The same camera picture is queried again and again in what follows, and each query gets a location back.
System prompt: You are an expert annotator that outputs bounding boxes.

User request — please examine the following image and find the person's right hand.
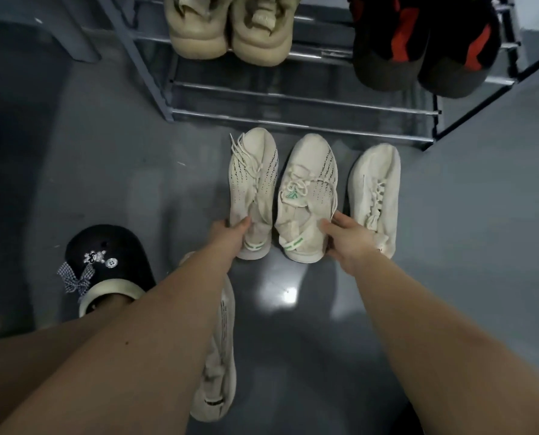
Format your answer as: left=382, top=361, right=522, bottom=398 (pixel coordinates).
left=319, top=210, right=381, bottom=277

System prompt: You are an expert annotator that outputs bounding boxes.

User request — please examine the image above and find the person's left hand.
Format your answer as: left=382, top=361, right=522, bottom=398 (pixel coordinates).
left=205, top=216, right=253, bottom=268

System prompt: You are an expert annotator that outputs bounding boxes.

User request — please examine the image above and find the grey metal shoe rack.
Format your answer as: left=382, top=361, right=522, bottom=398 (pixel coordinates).
left=95, top=0, right=539, bottom=152

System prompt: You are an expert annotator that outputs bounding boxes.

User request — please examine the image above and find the beige yellow sneaker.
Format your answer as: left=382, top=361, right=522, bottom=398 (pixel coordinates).
left=164, top=0, right=232, bottom=60
left=231, top=0, right=303, bottom=67

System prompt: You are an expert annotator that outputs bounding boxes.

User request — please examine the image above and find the black sneaker red stripe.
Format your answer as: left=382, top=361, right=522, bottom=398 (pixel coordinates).
left=347, top=0, right=431, bottom=92
left=417, top=0, right=501, bottom=99

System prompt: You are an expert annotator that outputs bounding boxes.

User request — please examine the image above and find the person's right forearm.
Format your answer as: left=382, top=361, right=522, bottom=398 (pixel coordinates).
left=350, top=251, right=539, bottom=435

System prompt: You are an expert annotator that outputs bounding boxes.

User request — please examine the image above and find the person's left forearm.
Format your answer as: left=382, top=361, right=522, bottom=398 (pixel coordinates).
left=0, top=242, right=236, bottom=435

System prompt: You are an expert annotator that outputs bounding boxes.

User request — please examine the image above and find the person's left black clog slipper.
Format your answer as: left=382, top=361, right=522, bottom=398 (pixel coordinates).
left=57, top=224, right=157, bottom=318

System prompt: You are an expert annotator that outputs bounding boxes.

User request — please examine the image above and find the person's left leg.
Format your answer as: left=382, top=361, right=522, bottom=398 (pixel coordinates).
left=0, top=294, right=134, bottom=435

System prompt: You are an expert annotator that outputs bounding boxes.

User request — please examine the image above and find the grey metal bench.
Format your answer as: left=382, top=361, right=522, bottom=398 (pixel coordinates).
left=6, top=0, right=103, bottom=64

